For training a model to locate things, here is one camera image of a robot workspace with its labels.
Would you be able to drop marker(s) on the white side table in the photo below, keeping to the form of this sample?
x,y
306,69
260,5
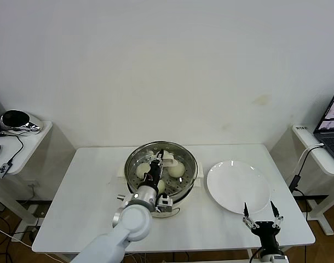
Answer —
x,y
317,159
33,142

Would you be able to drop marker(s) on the perforated steel steamer basket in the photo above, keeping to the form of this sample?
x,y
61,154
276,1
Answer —
x,y
189,178

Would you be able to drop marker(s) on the white wall outlet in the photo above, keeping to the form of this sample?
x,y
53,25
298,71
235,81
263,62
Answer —
x,y
33,185

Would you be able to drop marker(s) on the small grey usb hub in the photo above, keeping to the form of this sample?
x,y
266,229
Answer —
x,y
2,170

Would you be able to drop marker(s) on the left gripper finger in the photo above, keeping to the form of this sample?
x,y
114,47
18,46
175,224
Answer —
x,y
155,160
163,159

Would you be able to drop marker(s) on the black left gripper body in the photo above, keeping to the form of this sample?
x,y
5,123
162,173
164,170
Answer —
x,y
153,175

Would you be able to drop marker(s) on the white steamed baozi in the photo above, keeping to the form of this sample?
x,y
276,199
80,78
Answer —
x,y
141,170
162,187
176,170

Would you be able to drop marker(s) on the round glass lid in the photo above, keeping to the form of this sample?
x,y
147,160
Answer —
x,y
172,162

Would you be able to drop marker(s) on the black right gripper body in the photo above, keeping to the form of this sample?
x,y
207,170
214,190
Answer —
x,y
265,233

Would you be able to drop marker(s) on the white round plate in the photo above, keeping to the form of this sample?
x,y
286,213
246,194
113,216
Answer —
x,y
232,189

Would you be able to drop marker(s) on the shiny chrome headset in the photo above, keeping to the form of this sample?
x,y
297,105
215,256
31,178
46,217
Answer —
x,y
30,124

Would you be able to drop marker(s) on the grey open laptop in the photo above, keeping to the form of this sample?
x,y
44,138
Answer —
x,y
331,142

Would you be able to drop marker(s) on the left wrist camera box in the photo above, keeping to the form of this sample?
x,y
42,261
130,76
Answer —
x,y
164,203

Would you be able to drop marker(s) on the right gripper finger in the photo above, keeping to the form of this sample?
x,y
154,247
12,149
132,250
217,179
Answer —
x,y
247,216
275,213

